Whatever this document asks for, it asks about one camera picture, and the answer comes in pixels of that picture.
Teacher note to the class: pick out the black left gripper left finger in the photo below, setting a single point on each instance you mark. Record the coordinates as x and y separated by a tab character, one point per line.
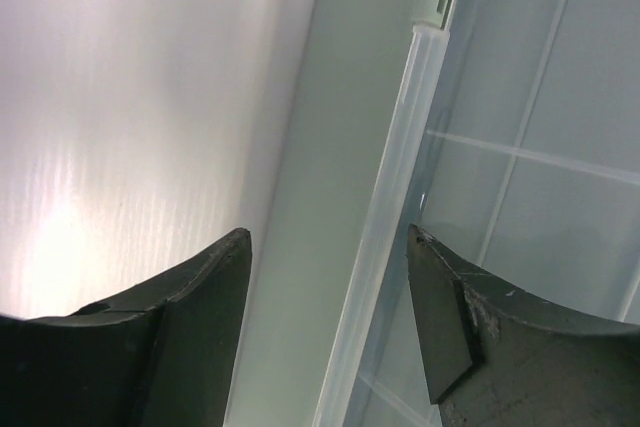
160	353

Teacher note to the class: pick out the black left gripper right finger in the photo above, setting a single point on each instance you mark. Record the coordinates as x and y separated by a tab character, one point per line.
496	355

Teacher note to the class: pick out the green translucent tool box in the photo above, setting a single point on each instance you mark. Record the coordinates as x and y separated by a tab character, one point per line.
509	129

